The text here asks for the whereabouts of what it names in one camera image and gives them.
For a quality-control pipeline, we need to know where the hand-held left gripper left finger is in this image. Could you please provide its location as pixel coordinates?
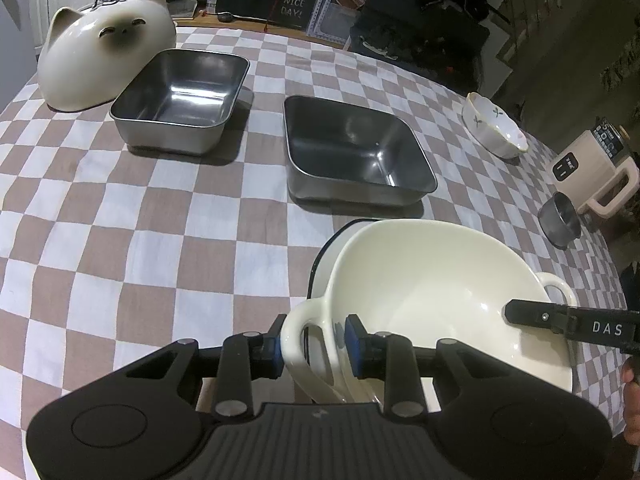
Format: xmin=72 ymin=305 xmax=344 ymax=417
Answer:
xmin=117 ymin=315 xmax=286 ymax=418

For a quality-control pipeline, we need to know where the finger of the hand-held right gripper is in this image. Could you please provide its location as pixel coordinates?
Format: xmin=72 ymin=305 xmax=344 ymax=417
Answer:
xmin=504 ymin=299 xmax=576 ymax=341

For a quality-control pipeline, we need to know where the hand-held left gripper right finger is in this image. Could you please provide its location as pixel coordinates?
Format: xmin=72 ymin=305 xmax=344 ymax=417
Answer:
xmin=344 ymin=314 xmax=516 ymax=418

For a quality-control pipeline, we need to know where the white blue-rimmed plate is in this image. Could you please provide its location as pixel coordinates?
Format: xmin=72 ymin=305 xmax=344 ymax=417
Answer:
xmin=309 ymin=217 xmax=382 ymax=301

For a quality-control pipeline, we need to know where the cream two-handled baking dish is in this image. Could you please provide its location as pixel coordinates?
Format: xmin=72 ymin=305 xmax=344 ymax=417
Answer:
xmin=281 ymin=219 xmax=579 ymax=406

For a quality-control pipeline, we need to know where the white scalloped yellow-rimmed bowl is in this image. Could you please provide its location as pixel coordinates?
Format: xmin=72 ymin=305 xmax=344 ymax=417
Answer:
xmin=461 ymin=91 xmax=530 ymax=160

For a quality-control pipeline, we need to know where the small steel square tray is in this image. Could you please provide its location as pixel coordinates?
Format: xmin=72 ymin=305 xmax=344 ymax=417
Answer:
xmin=109 ymin=49 xmax=251 ymax=156

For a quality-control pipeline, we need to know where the person's right hand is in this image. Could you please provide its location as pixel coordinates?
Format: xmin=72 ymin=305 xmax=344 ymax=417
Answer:
xmin=621 ymin=362 xmax=640 ymax=433

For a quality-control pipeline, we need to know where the small round steel bowl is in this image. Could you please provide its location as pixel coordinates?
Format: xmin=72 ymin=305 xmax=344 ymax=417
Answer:
xmin=538 ymin=191 xmax=583 ymax=247

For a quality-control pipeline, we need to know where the beige electric kettle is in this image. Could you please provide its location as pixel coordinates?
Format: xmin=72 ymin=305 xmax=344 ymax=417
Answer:
xmin=552 ymin=117 xmax=640 ymax=221

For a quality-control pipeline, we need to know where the brown white checkered tablecloth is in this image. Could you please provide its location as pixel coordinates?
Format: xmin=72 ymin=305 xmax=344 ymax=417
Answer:
xmin=0 ymin=25 xmax=631 ymax=480

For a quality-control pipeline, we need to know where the large steel square tray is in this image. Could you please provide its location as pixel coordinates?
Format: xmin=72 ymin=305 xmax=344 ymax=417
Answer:
xmin=282 ymin=95 xmax=439 ymax=207

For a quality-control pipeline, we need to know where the dark hanging garment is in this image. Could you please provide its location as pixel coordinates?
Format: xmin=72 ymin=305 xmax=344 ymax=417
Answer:
xmin=600 ymin=35 xmax=640 ymax=93

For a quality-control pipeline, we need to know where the black sofa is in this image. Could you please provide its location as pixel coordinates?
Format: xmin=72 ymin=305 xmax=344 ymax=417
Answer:
xmin=350 ymin=0 xmax=491 ymax=96

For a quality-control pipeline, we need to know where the cream cat-shaped ceramic bowl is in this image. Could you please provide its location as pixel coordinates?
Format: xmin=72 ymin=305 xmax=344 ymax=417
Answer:
xmin=37 ymin=0 xmax=177 ymax=112

